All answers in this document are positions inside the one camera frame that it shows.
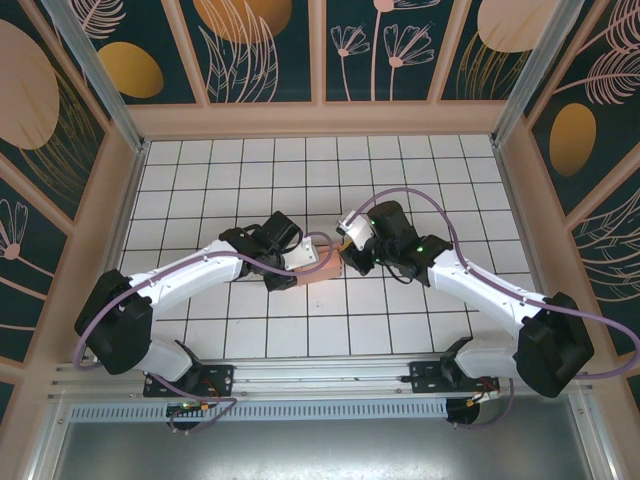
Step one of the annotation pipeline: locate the gold oval fern wall panel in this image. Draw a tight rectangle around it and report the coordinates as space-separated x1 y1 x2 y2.
528 0 640 214

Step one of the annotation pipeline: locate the grey slotted cable duct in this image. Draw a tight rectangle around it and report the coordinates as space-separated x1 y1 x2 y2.
68 398 450 422

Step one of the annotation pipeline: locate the gold disc leaves wall panel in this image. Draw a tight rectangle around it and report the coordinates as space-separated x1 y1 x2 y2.
178 0 315 105

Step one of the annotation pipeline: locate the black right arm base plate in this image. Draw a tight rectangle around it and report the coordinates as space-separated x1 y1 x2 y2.
408 359 502 397

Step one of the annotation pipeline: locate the aluminium side rail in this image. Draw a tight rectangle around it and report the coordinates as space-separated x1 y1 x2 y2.
492 142 546 304
79 141 150 364

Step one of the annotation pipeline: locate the pink flowers wall panel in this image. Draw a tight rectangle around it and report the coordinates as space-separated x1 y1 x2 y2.
323 0 452 103

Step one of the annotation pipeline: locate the cream disc gold lines panel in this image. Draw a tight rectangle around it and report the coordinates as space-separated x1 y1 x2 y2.
438 0 562 103

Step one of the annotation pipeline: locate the cream oval wall panel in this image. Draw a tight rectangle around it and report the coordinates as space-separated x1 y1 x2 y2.
0 18 110 222

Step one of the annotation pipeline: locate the aluminium corner post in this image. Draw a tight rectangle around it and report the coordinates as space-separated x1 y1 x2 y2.
41 0 150 153
491 0 580 148

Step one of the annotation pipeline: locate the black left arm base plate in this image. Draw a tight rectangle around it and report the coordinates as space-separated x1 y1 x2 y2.
142 363 237 399

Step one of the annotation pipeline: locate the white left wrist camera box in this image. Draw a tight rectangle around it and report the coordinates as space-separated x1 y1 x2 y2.
282 233 321 274

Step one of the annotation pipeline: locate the pink paper box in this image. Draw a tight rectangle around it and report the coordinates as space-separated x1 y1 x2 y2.
293 244 347 290

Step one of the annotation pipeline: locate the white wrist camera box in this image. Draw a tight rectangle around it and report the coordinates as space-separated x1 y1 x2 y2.
334 208 377 252
282 233 321 274

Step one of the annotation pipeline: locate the pink ferns wall panel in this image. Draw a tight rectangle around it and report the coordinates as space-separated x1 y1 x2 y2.
569 188 640 357

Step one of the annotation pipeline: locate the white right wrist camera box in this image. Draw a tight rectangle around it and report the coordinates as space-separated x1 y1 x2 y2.
334 208 377 252

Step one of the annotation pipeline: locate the gold oval feather wall panel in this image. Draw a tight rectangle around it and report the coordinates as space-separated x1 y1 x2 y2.
49 0 202 107

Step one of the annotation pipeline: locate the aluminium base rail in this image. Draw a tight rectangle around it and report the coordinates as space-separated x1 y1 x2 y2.
47 353 595 402

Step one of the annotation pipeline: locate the single flower wall panel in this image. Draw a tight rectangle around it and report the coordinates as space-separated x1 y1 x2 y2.
0 174 70 362

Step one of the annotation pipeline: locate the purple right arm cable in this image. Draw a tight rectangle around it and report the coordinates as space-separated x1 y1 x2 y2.
357 186 640 431

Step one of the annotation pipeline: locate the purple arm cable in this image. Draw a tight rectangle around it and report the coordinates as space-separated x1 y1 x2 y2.
357 186 640 431
73 231 335 436

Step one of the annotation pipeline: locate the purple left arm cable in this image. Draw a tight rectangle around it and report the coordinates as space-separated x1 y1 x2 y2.
73 231 335 436

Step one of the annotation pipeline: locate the grey metal sheet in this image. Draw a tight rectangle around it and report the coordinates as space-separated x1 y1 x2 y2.
49 418 604 480

